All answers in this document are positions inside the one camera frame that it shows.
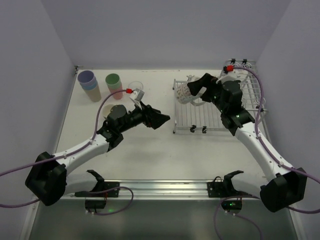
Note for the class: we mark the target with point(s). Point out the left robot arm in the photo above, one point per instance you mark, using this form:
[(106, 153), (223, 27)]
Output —
[(51, 177)]

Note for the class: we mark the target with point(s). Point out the white patterned mug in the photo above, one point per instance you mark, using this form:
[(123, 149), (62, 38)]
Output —
[(184, 96)]

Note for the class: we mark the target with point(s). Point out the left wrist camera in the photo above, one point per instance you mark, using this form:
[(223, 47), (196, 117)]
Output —
[(136, 97)]

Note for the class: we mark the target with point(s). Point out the clear drinking glass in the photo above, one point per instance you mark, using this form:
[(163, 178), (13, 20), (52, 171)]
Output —
[(136, 87)]

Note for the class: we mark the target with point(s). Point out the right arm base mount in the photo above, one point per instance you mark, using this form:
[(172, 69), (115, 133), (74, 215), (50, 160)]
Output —
[(224, 189)]

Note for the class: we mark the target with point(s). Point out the light blue plastic cup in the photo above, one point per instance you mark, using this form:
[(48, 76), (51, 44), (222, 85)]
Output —
[(90, 86)]

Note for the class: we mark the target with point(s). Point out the aluminium mounting rail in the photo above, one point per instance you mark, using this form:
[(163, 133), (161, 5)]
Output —
[(152, 189)]

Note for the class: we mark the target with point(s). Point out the dark blue ceramic mug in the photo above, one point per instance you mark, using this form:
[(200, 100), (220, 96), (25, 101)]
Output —
[(107, 110)]

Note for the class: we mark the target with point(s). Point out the metal wire dish rack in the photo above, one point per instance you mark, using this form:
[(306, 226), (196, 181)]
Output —
[(207, 118)]

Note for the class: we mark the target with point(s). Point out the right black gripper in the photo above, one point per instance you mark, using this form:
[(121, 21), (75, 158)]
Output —
[(208, 88)]

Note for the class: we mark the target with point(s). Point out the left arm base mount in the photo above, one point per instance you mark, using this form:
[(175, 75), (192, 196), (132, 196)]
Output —
[(105, 190)]

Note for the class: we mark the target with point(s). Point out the green plastic cup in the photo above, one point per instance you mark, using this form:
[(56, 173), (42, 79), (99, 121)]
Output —
[(113, 81)]

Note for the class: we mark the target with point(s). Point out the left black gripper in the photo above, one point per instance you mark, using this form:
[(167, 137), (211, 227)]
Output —
[(147, 116)]

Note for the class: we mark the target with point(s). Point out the beige plastic cup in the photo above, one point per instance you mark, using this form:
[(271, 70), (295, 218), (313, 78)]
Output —
[(94, 94)]

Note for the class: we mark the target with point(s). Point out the pink plastic cup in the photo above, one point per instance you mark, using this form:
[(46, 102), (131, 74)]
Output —
[(117, 93)]

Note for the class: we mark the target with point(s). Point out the lavender plastic cup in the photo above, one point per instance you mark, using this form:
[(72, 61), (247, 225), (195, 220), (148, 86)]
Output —
[(85, 77)]

